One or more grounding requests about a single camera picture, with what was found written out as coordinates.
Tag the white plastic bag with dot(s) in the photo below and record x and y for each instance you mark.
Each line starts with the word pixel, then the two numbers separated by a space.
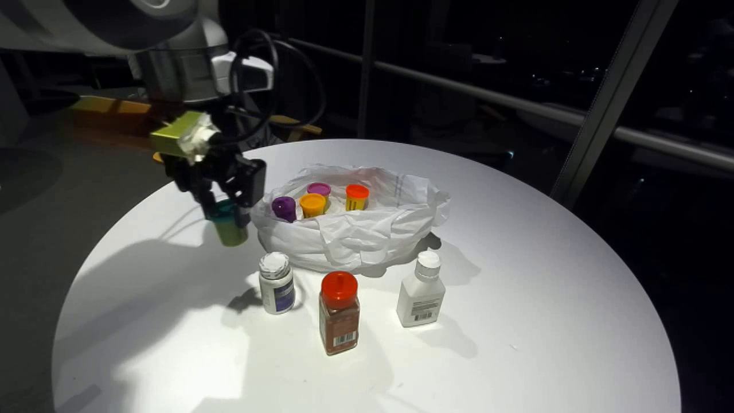
pixel 399 216

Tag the magenta lid container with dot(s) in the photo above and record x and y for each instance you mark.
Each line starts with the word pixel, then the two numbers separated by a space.
pixel 321 188

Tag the white square bottle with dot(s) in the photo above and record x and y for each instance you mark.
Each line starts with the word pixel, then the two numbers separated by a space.
pixel 423 292

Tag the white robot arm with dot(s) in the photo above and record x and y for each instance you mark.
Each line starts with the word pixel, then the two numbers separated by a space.
pixel 189 66

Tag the metal railing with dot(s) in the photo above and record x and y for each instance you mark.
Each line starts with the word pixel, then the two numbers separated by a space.
pixel 648 141

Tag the white round pill bottle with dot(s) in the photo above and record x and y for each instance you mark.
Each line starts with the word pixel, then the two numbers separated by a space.
pixel 275 282

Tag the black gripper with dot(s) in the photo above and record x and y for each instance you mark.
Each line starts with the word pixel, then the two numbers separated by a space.
pixel 236 177

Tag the orange lid yellow cup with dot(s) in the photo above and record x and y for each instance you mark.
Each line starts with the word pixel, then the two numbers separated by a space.
pixel 356 196

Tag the red lid spice jar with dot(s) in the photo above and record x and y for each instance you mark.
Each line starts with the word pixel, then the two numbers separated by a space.
pixel 337 312

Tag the yellow lid container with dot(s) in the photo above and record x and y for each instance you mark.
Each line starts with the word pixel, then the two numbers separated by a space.
pixel 312 204

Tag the purple bottle with holes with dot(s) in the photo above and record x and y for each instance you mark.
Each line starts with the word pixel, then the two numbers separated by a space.
pixel 284 206

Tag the teal lid green cup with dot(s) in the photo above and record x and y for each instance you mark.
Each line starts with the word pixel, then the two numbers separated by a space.
pixel 231 222

